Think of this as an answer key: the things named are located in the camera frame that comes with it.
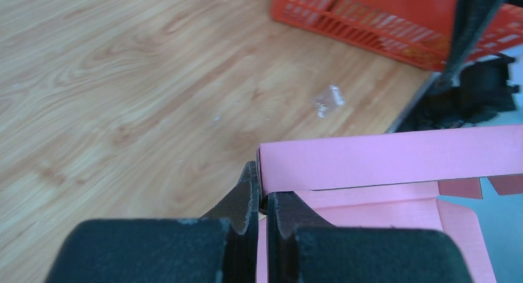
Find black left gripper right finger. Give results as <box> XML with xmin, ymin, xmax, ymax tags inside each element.
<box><xmin>266</xmin><ymin>192</ymin><xmax>472</xmax><ymax>282</ymax></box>

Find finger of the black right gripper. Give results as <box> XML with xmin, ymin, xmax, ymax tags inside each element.
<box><xmin>439</xmin><ymin>0</ymin><xmax>508</xmax><ymax>89</ymax></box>

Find red plastic basket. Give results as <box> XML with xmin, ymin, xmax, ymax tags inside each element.
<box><xmin>271</xmin><ymin>0</ymin><xmax>523</xmax><ymax>72</ymax></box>

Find pink paper box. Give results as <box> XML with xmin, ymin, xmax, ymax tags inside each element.
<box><xmin>257</xmin><ymin>125</ymin><xmax>522</xmax><ymax>282</ymax></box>

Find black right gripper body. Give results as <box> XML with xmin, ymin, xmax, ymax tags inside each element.
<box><xmin>394</xmin><ymin>54</ymin><xmax>520</xmax><ymax>132</ymax></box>

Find small clear plastic bag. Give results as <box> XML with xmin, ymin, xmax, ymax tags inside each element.
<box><xmin>313</xmin><ymin>85</ymin><xmax>345</xmax><ymax>118</ymax></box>

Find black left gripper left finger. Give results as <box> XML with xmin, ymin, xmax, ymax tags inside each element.
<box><xmin>46</xmin><ymin>162</ymin><xmax>260</xmax><ymax>282</ymax></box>

